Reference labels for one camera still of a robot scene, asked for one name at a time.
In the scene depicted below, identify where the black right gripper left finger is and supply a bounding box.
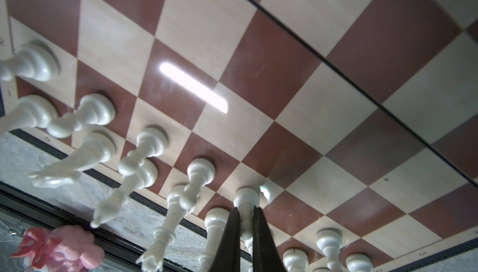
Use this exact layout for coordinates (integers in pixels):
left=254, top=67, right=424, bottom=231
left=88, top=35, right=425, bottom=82
left=209, top=207, right=241, bottom=272

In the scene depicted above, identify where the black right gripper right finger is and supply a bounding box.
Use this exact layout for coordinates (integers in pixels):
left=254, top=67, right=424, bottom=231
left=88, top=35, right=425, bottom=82
left=252, top=207, right=286, bottom=272

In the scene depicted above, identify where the white chess piece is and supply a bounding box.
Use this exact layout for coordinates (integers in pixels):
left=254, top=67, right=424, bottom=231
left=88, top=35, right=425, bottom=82
left=283, top=248, right=309, bottom=272

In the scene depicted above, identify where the white pawn board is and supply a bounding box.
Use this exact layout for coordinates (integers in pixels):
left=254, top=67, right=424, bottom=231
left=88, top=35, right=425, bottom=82
left=234, top=187, right=260, bottom=255

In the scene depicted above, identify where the white chess pawn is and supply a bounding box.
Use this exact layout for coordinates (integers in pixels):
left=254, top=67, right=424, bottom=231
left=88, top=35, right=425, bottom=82
left=316, top=228, right=343, bottom=272

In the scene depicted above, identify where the white chess rook corner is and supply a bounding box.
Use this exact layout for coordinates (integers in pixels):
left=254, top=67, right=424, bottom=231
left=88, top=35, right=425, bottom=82
left=346, top=253, right=373, bottom=272

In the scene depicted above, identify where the pink pig plush toy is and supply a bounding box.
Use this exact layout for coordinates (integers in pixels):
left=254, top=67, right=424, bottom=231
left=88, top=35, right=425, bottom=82
left=11, top=225, right=105, bottom=272

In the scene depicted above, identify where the brown cream chessboard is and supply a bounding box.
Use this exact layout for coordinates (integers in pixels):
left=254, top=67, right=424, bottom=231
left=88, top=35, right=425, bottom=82
left=1, top=0, right=478, bottom=272

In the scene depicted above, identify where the black front mounting rail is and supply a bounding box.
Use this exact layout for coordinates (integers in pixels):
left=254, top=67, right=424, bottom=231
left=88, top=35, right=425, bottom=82
left=0, top=180, right=195, bottom=272

